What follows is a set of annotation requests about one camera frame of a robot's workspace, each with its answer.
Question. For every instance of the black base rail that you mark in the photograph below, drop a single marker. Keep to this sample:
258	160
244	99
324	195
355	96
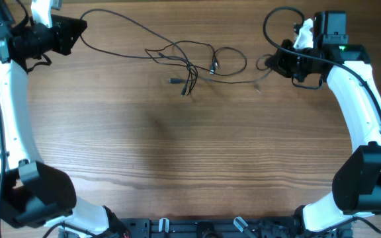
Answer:
274	227

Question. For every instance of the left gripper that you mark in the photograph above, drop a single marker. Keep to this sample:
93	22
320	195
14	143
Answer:
67	36

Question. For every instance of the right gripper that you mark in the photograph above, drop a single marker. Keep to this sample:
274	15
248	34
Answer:
290	61

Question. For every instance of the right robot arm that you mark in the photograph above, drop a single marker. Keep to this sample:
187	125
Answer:
320	46

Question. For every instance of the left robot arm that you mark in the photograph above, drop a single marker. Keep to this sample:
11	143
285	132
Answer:
33	194

